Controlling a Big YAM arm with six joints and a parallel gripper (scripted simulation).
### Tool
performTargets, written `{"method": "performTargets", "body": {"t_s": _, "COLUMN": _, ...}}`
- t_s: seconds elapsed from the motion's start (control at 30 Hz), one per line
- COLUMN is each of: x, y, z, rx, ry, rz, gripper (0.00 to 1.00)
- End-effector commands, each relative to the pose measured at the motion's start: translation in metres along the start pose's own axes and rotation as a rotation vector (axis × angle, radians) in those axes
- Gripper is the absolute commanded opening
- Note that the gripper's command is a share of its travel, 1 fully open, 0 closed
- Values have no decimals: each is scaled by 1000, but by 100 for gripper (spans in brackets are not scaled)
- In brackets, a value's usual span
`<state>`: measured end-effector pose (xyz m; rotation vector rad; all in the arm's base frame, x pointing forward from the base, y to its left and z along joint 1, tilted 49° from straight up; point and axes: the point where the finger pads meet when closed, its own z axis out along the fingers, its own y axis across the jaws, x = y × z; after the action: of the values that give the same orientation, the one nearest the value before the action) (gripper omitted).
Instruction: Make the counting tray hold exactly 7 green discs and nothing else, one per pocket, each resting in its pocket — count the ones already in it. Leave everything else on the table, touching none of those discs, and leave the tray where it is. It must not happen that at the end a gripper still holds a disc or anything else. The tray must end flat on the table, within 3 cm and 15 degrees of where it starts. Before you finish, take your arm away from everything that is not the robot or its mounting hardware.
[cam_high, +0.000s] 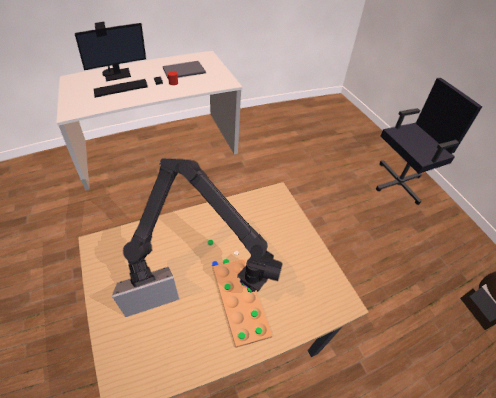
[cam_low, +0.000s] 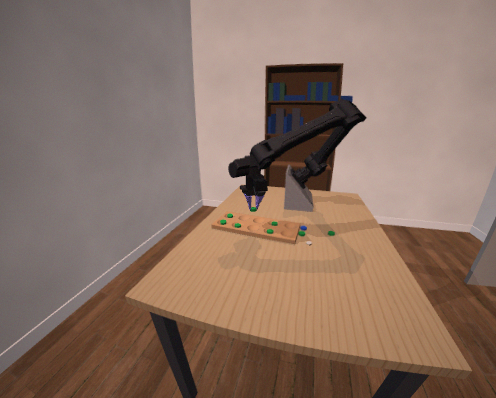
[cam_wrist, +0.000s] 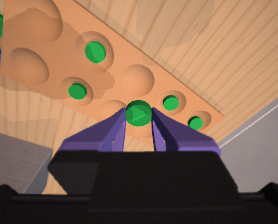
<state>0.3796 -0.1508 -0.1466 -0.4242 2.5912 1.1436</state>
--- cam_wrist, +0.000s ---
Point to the orange tray with round pockets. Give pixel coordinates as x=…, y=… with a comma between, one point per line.
x=43, y=49

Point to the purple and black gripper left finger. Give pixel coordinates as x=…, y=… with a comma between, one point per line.
x=100, y=136

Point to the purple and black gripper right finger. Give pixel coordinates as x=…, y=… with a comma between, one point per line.
x=178, y=136

